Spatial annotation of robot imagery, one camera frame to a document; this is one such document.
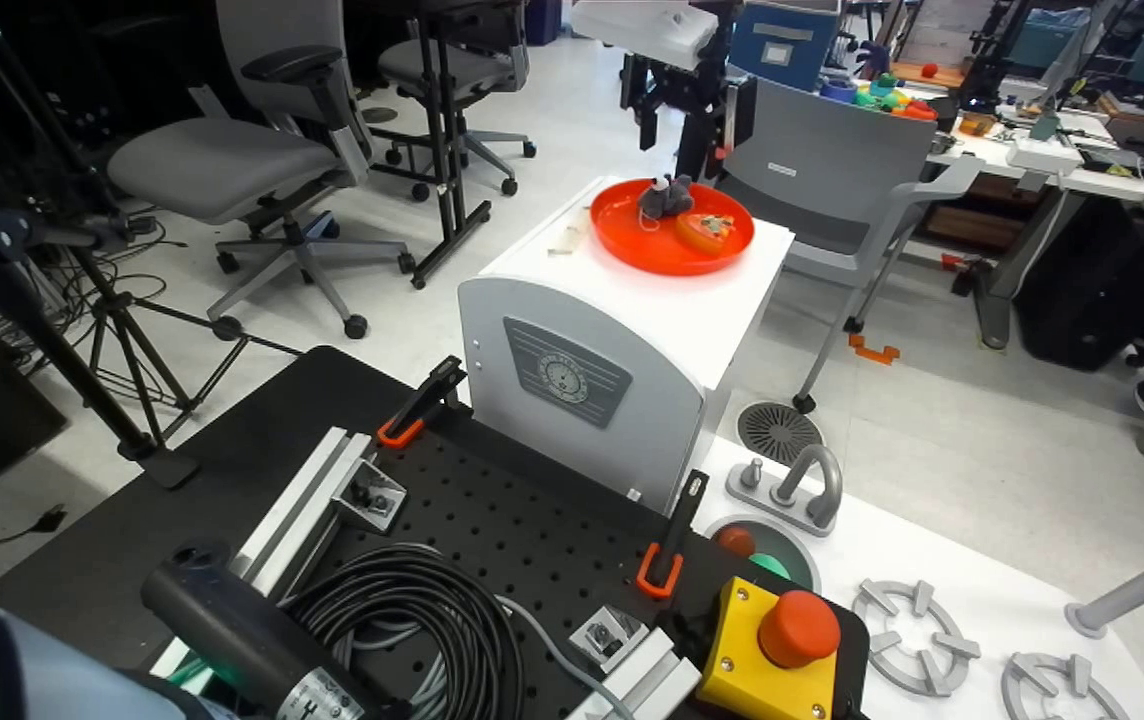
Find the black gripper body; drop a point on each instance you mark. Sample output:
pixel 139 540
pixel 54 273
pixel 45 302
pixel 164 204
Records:
pixel 679 79

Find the grey plastic wheeled chair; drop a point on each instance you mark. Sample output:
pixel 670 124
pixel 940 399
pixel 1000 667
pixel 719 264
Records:
pixel 814 162

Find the grey metal pole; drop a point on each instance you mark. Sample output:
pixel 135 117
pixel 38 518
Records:
pixel 1136 587

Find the orange floor tape bracket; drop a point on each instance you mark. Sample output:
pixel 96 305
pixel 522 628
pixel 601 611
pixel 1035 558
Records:
pixel 872 354

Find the silver corner bracket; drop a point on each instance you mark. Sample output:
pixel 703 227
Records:
pixel 610 639
pixel 372 496

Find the dark office chair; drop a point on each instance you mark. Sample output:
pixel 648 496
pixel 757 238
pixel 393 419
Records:
pixel 444 67

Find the aluminium extrusion rail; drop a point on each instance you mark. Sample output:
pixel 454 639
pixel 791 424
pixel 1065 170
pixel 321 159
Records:
pixel 654 681
pixel 299 514

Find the grey fabric office chair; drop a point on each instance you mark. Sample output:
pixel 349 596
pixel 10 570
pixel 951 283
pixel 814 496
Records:
pixel 196 167

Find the grey toy stove burner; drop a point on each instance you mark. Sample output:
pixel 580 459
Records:
pixel 921 596
pixel 1076 677

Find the yellow emergency stop button box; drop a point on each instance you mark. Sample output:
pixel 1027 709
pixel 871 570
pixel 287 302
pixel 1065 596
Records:
pixel 744 660

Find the black cylinder silver cap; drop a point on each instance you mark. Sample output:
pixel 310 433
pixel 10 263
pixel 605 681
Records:
pixel 225 627

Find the black bin under desk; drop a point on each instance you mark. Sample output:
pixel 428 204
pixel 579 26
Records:
pixel 1094 294

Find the black desk leg frame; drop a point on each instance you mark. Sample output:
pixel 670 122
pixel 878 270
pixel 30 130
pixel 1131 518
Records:
pixel 441 162

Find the black tripod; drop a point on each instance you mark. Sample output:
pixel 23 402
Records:
pixel 68 360

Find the round toy sink bowl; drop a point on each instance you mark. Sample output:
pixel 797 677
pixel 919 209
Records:
pixel 787 554

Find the white desk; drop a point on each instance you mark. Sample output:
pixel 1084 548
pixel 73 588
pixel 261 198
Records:
pixel 1019 264

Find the white cube box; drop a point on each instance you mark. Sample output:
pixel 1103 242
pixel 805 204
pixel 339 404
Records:
pixel 624 335

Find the pizza slice toy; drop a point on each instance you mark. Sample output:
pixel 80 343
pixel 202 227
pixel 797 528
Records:
pixel 710 234

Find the grey rat plush toy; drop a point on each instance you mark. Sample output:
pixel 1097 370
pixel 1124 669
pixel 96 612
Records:
pixel 661 203

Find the orange round plate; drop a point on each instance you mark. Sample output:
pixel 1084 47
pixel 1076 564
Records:
pixel 632 246

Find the grey toy faucet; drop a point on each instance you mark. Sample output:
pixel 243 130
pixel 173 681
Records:
pixel 764 500

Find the blue storage bin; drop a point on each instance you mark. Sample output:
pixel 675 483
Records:
pixel 793 47

